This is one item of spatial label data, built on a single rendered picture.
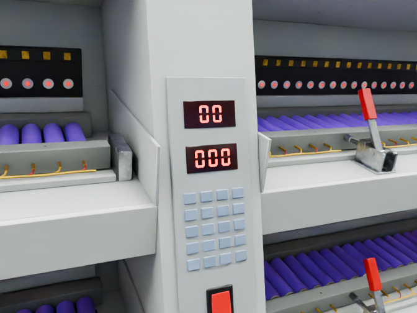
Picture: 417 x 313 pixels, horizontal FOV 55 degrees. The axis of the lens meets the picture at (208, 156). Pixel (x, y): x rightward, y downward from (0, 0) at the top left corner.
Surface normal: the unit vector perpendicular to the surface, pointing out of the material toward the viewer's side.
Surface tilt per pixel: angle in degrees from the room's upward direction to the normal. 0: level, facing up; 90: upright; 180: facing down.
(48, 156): 110
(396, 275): 20
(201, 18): 90
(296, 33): 90
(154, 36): 90
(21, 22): 90
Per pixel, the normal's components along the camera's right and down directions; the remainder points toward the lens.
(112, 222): 0.40, 0.36
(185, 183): 0.40, 0.03
